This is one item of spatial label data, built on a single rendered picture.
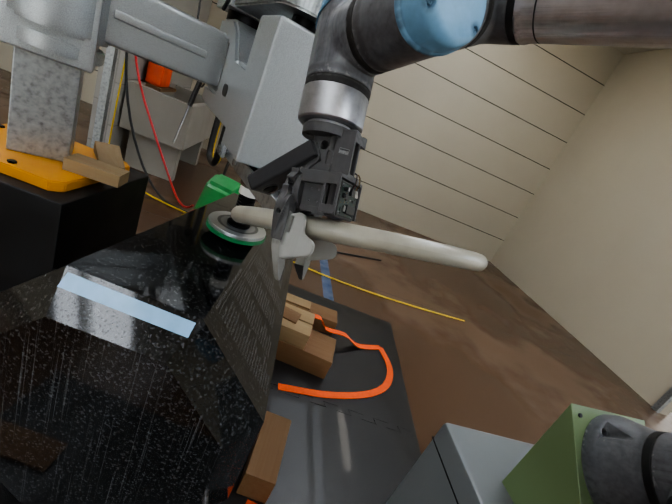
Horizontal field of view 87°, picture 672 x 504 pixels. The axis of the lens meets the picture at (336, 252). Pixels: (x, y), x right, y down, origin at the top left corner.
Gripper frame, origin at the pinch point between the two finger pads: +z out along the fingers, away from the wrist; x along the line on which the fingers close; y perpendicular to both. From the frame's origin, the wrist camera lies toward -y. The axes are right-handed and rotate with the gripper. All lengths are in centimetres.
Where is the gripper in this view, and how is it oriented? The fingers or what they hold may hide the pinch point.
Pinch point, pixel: (287, 269)
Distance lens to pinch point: 50.5
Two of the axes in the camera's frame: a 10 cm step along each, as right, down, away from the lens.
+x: 4.3, 0.5, 9.0
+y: 8.8, 2.0, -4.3
